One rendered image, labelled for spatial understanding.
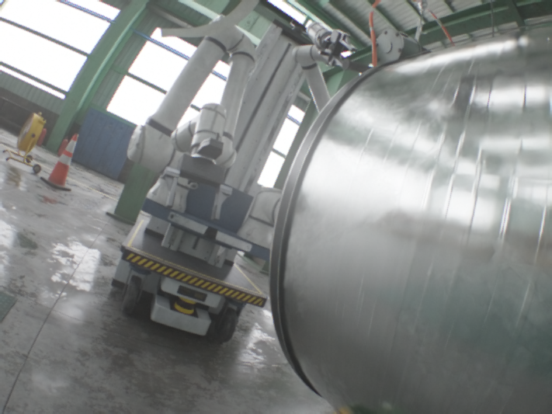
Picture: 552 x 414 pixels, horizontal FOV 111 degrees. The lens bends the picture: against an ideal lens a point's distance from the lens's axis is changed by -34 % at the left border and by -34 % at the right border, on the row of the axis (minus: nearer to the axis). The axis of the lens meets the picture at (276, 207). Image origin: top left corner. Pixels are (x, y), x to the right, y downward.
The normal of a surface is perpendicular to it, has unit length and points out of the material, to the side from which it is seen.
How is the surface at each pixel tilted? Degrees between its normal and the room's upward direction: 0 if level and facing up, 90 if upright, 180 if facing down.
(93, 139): 90
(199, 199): 90
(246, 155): 90
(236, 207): 90
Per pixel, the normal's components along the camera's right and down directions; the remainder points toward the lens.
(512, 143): -0.79, -0.41
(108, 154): 0.44, 0.11
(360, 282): -0.89, -0.09
